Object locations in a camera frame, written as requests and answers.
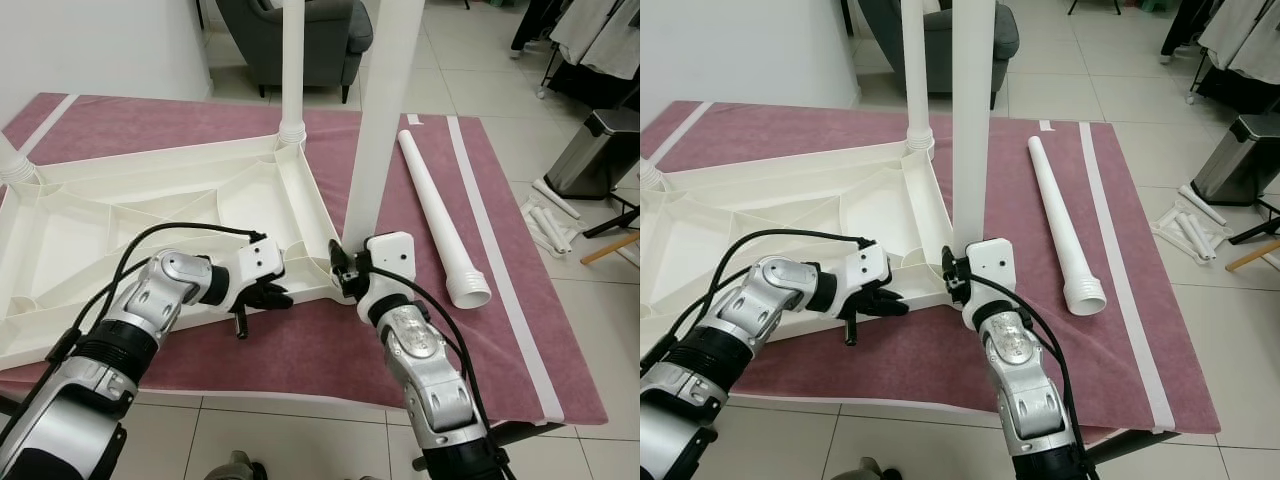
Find white plastic table top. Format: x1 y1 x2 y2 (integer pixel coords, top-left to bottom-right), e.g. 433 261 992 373
640 140 963 373
0 134 348 372

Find wooden side table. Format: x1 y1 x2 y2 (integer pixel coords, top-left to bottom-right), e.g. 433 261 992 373
1227 237 1280 274
580 230 641 267

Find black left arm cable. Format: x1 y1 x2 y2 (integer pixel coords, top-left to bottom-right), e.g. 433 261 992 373
655 228 874 356
58 222 269 351

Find person in black trousers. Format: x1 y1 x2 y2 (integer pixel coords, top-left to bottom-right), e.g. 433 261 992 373
1158 0 1213 63
508 0 563 58

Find white tape strip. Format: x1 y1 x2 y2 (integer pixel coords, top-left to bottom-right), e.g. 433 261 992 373
1077 122 1178 435
444 115 567 425
666 100 718 163
17 93 80 158

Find pink table cloth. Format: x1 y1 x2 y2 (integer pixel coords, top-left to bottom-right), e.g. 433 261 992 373
0 92 610 428
640 99 1224 448

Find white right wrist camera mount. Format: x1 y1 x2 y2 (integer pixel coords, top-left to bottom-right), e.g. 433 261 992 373
961 237 1017 333
354 231 417 328

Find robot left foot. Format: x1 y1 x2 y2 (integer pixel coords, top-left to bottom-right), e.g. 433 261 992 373
828 456 888 480
203 451 268 480

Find grey armchair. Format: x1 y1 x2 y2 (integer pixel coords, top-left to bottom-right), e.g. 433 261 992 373
214 0 375 102
857 0 1022 110

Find steel pedal bin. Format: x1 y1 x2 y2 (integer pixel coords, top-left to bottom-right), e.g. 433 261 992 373
1189 111 1280 207
544 106 641 200

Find grey hanging clothes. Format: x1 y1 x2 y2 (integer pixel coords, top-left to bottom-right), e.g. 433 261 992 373
545 0 641 108
1195 0 1280 113

